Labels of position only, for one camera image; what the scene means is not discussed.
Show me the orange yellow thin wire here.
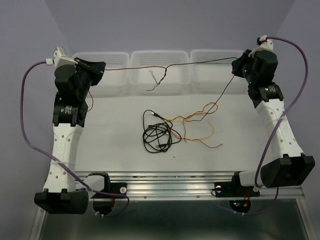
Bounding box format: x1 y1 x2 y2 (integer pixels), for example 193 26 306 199
164 101 225 151

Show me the dark red thin wire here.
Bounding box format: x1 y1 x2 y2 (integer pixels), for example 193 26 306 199
86 65 168 112

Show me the dark brown thin wire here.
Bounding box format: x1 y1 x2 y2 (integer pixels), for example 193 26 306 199
146 57 238 123

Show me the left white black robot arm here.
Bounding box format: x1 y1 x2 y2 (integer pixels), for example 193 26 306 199
34 58 106 215

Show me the black usb cable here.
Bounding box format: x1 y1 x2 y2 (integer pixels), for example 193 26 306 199
141 109 183 153

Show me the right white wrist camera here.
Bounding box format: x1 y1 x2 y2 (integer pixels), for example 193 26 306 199
248 35 274 58

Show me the middle white perforated basket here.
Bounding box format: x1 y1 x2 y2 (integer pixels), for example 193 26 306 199
128 50 191 96

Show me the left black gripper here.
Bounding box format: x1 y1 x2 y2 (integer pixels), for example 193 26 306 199
72 57 106 99

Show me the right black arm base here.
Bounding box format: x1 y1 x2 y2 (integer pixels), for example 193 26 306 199
211 171 261 216

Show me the white perforated basket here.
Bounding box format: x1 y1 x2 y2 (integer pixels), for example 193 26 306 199
128 50 191 96
190 49 248 94
72 52 130 96

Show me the right white perforated basket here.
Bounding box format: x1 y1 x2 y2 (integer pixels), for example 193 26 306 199
190 49 248 94

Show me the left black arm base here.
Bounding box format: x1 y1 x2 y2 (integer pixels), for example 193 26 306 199
84 172 130 218

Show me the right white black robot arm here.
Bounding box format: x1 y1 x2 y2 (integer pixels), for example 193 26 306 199
230 49 315 195

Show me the aluminium extrusion rail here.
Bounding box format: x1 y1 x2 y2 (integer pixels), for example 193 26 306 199
72 171 306 201

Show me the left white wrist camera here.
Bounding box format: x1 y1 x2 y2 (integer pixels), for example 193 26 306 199
45 46 77 69

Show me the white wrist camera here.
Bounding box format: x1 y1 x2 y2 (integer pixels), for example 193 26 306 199
248 35 274 58
45 46 77 69

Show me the left white perforated basket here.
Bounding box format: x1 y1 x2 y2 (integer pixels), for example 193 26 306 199
72 52 130 96

